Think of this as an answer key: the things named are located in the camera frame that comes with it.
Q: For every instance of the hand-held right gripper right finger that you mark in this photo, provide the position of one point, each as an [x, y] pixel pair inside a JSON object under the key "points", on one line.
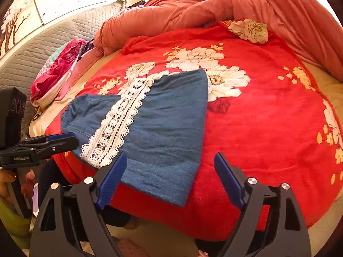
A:
{"points": [[230, 182]]}

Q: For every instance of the red floral blanket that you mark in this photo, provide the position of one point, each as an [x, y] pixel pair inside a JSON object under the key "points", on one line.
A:
{"points": [[268, 128]]}

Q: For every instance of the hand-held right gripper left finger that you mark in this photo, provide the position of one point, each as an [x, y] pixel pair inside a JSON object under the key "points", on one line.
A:
{"points": [[112, 182]]}

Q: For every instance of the blue denim pants lace trim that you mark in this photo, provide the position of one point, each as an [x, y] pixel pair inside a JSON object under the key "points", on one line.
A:
{"points": [[166, 139]]}

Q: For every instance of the lilac white object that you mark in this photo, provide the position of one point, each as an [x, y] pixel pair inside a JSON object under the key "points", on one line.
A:
{"points": [[35, 200]]}

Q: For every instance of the coral duvet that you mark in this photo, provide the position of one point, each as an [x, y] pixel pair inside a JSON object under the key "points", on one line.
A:
{"points": [[187, 8]]}

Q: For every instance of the dark cloth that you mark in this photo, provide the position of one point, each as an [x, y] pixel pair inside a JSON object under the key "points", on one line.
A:
{"points": [[138, 3]]}

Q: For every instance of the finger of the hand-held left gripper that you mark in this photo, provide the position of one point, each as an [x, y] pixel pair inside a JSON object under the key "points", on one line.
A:
{"points": [[65, 144], [60, 136]]}

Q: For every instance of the person's left hand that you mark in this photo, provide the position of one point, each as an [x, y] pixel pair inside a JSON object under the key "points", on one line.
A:
{"points": [[6, 182]]}

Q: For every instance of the grey quilted headboard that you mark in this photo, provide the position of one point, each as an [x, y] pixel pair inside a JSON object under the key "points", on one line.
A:
{"points": [[40, 48]]}

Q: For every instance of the pink clothes pile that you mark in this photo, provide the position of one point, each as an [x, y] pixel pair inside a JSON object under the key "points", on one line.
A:
{"points": [[59, 69]]}

